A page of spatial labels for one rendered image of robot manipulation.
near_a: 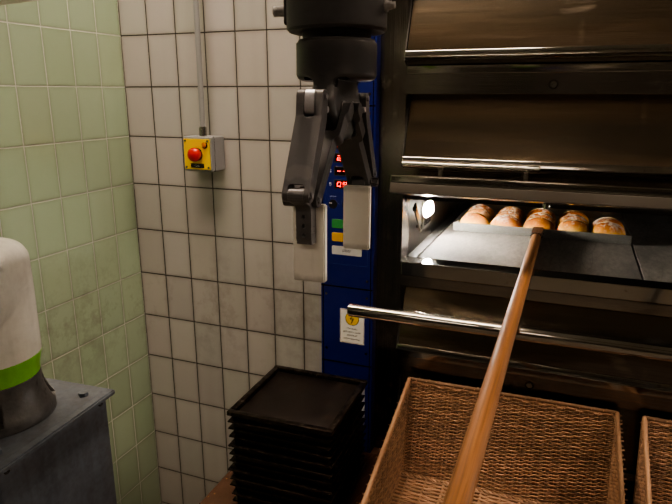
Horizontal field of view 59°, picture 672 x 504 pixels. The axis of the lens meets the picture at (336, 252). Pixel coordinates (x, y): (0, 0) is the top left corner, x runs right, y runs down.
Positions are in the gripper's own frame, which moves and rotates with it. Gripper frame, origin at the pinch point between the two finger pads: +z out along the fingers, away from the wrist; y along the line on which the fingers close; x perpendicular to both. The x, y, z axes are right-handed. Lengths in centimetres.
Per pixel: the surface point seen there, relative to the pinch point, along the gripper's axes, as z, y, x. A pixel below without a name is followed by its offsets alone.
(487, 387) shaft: 26.7, -30.8, 13.2
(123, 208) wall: 17, -100, -108
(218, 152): -2, -101, -73
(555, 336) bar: 30, -64, 23
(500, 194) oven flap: 5, -87, 9
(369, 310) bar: 29, -66, -16
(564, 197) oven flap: 5, -86, 23
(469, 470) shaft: 27.5, -9.5, 13.4
